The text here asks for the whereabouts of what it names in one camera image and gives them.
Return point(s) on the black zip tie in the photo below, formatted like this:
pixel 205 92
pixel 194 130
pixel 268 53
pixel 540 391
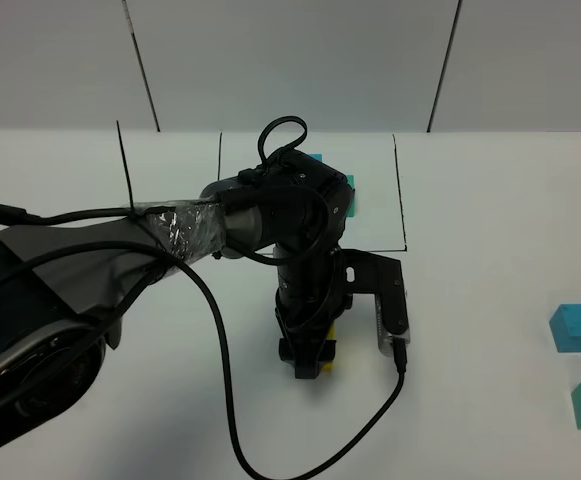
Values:
pixel 126 170

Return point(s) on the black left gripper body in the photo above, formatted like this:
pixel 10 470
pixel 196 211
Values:
pixel 310 297

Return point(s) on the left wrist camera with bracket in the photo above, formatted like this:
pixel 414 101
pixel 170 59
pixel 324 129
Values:
pixel 372 274

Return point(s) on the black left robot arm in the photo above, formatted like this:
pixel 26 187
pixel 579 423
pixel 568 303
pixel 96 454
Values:
pixel 66 281

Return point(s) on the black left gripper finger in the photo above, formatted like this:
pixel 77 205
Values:
pixel 305 356

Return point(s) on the green template block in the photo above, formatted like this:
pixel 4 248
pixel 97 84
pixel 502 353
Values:
pixel 352 207

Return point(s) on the yellow block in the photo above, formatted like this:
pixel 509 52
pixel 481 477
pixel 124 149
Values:
pixel 329 350

